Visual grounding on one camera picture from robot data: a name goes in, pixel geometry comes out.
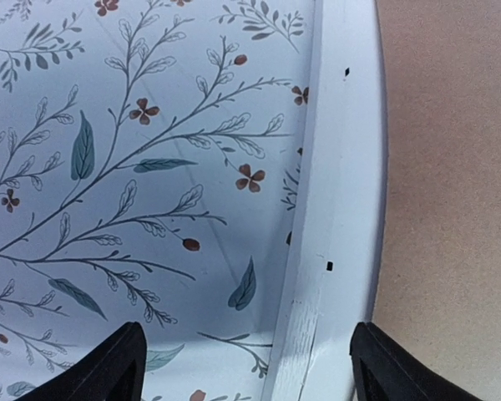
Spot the white picture frame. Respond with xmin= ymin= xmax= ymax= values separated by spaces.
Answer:
xmin=262 ymin=1 xmax=387 ymax=400

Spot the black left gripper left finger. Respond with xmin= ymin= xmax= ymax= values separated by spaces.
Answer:
xmin=24 ymin=322 xmax=147 ymax=401

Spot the brown cardboard backing board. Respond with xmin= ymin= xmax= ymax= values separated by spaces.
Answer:
xmin=373 ymin=1 xmax=501 ymax=400

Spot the floral patterned table cover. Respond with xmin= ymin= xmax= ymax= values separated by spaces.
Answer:
xmin=0 ymin=1 xmax=315 ymax=400

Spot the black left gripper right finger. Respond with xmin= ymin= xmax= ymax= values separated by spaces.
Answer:
xmin=350 ymin=322 xmax=479 ymax=401

